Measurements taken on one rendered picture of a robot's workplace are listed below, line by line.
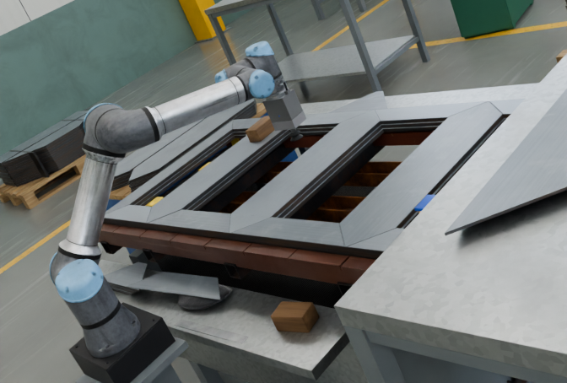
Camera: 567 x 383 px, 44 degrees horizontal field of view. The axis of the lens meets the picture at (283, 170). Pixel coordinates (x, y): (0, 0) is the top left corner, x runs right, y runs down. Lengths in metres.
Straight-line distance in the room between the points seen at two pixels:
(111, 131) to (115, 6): 8.35
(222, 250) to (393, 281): 0.95
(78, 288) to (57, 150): 4.86
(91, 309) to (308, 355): 0.57
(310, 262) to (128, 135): 0.56
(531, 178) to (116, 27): 9.10
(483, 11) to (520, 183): 4.47
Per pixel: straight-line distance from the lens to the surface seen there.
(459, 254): 1.14
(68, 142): 6.70
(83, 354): 2.02
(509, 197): 1.20
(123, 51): 10.09
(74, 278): 1.88
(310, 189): 2.08
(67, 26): 9.76
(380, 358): 1.18
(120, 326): 1.92
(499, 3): 5.60
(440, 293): 1.07
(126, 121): 1.81
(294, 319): 1.75
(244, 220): 2.04
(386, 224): 1.70
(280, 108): 2.10
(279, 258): 1.82
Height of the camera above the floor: 1.66
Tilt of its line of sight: 21 degrees down
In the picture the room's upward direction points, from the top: 24 degrees counter-clockwise
